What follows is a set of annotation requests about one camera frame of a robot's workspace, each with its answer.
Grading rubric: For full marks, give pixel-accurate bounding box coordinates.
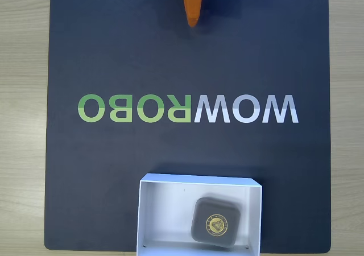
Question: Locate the grey USB case gold emblem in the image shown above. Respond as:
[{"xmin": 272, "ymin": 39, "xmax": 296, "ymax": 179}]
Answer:
[{"xmin": 189, "ymin": 196, "xmax": 242, "ymax": 249}]

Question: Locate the white cardboard box bin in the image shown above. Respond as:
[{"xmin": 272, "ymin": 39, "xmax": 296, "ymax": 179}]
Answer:
[{"xmin": 136, "ymin": 173, "xmax": 263, "ymax": 256}]

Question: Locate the dark mat with WOWROBO print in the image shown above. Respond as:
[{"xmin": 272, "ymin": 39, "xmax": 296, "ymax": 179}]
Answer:
[{"xmin": 44, "ymin": 0, "xmax": 332, "ymax": 253}]

